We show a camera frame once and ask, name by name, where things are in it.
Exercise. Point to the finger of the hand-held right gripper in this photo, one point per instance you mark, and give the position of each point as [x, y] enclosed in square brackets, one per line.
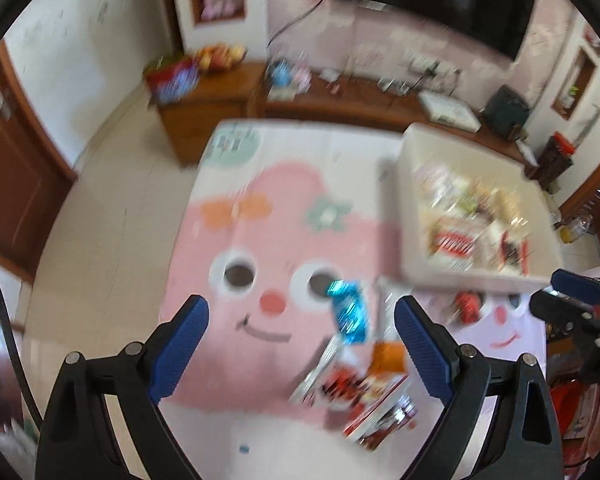
[575, 282]
[555, 305]

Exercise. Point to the blue snack packet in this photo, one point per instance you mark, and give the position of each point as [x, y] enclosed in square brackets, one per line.
[350, 317]

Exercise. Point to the wooden wall niche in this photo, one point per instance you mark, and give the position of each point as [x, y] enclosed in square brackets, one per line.
[575, 82]

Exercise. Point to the wooden television cabinet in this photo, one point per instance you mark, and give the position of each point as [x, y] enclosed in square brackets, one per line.
[220, 105]

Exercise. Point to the red white picture snack packet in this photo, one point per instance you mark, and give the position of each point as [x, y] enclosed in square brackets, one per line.
[347, 385]

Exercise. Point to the orange snack packet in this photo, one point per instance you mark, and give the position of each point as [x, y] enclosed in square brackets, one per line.
[387, 356]

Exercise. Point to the white wall socket strip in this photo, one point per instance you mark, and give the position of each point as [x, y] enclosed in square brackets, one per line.
[430, 65]

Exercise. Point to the green snack packet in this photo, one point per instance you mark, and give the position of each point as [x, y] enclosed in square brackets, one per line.
[467, 206]

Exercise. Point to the black flat television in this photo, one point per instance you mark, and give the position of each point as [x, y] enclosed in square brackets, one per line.
[430, 0]

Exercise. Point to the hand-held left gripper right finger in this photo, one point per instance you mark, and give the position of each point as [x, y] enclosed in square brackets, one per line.
[422, 350]

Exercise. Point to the small red snack packet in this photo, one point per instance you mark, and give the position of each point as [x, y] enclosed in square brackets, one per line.
[467, 306]

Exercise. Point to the dark brown red snack packet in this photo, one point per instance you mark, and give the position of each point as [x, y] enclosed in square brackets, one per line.
[385, 420]

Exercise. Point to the large clear snack packet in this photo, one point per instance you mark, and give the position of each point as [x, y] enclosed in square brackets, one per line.
[315, 371]

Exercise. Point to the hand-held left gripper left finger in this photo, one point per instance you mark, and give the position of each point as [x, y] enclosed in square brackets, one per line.
[180, 350]

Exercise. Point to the white plastic storage box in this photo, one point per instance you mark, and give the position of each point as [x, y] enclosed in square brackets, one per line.
[405, 210]

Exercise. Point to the pink cartoon tablecloth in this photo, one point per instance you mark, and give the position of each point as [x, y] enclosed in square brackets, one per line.
[280, 240]

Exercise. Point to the dark basket with red lid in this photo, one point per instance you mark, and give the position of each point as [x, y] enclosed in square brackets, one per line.
[555, 160]

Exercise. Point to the wooden door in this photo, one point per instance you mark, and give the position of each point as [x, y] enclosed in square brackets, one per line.
[15, 170]

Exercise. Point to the yellow plastic container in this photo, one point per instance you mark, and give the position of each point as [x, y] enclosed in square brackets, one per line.
[574, 229]

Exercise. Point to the fruit bowl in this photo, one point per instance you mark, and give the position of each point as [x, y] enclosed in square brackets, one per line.
[220, 56]

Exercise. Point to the dark dried fruit packet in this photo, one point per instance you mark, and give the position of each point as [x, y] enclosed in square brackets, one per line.
[512, 251]

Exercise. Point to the red and white snack packet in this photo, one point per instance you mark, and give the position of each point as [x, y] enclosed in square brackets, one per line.
[452, 242]

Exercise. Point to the white set-top box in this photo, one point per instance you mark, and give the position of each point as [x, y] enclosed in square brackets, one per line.
[450, 111]

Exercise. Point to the small blue toy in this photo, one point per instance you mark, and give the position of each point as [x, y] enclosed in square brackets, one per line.
[280, 74]

